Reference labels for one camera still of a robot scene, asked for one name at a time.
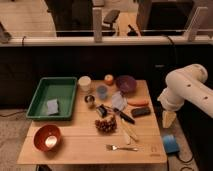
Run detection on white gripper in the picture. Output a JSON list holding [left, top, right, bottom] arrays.
[[157, 89, 180, 128]]

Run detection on purple grape bunch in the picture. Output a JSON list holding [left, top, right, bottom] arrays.
[[95, 117, 117, 133]]

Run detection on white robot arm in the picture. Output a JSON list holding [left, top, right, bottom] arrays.
[[157, 64, 213, 128]]

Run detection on purple bowl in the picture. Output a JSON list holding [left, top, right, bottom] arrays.
[[115, 75, 137, 93]]

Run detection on red bowl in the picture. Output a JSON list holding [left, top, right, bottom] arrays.
[[33, 124, 61, 152]]

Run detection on blue tape roll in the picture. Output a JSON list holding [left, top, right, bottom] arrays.
[[163, 135, 180, 154]]

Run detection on black rectangular block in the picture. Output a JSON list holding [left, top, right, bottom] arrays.
[[131, 107, 151, 118]]

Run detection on orange carrot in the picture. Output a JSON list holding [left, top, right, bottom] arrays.
[[127, 99, 149, 107]]

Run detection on cream banana peel strip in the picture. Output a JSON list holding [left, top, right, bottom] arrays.
[[121, 119, 138, 145]]

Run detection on wooden table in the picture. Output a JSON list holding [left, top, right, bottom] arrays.
[[16, 79, 168, 166]]

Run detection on clear plastic bag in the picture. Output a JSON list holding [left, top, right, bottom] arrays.
[[111, 91, 127, 110]]

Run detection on silver fork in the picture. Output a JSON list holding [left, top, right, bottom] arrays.
[[106, 144, 138, 151]]

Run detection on apple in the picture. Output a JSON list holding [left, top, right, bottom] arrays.
[[104, 74, 114, 85]]

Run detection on small metal cup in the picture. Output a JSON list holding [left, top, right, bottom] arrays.
[[84, 95, 95, 108]]

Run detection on white cup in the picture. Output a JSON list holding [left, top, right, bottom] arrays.
[[78, 76, 92, 92]]

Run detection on green plastic tray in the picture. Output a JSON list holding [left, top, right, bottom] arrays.
[[26, 77, 77, 121]]

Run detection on black office chair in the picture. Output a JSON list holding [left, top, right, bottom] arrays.
[[102, 10, 120, 36]]

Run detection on blue sponge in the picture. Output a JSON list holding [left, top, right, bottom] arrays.
[[46, 99, 59, 115]]

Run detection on black handled knife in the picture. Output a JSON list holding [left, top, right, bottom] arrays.
[[113, 108, 135, 124]]

